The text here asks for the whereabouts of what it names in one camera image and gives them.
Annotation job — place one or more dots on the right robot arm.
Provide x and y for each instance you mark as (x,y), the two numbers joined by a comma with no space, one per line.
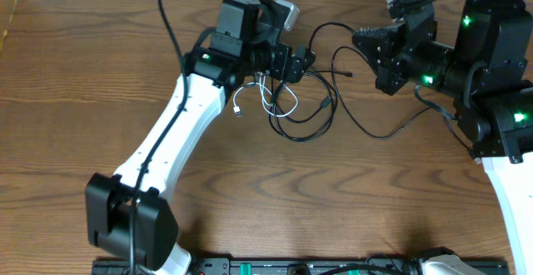
(484,74)

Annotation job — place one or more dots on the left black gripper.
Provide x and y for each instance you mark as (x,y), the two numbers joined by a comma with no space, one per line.
(280,55)

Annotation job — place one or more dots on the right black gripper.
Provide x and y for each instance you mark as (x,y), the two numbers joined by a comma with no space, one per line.
(391,42)

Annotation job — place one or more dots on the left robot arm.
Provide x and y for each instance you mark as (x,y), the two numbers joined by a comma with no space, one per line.
(129,213)

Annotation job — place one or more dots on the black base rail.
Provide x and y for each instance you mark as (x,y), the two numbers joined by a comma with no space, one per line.
(375,264)

